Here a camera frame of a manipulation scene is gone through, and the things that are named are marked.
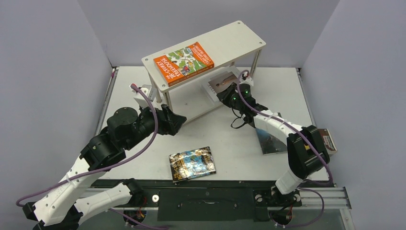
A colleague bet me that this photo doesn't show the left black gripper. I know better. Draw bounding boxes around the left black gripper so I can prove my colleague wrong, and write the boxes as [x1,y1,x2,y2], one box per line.
[124,101,186,150]

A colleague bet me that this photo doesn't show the white style magazine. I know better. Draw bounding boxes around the white style magazine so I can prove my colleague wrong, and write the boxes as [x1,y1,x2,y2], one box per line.
[201,66,240,104]

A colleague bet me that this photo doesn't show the black blue treehouse book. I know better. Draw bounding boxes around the black blue treehouse book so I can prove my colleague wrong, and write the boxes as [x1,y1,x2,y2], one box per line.
[169,146,216,184]

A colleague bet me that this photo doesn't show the orange 78-storey treehouse book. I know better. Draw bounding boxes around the orange 78-storey treehouse book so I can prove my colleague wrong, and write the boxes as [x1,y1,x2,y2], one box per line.
[154,42,214,86]

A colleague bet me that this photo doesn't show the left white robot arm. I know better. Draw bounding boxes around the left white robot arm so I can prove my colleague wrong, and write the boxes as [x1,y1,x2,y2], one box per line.
[23,104,187,230]

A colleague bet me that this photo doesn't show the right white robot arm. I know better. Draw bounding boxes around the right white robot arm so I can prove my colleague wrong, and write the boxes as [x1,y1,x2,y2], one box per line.
[217,83,332,205]

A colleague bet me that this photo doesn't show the white two-tier shelf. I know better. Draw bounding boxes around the white two-tier shelf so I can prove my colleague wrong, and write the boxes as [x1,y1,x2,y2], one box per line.
[142,21,266,122]

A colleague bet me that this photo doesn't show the dark blue paperback book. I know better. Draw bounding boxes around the dark blue paperback book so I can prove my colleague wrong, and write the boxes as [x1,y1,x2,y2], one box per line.
[254,116,287,155]

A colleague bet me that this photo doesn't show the yellow red paperback book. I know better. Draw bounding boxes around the yellow red paperback book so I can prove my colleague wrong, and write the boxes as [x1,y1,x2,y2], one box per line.
[318,128,337,155]

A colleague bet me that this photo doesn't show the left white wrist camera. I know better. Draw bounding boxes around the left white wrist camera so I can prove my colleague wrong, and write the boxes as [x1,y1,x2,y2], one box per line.
[130,84,157,110]

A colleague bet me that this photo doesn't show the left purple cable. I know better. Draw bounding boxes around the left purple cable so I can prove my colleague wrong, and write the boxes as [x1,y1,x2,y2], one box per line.
[16,84,159,207]

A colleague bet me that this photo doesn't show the purple cable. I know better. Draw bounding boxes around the purple cable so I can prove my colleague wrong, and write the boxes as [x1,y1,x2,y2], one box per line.
[236,69,334,229]
[16,84,159,207]

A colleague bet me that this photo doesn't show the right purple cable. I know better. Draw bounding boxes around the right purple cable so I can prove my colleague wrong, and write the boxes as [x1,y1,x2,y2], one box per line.
[236,69,334,229]

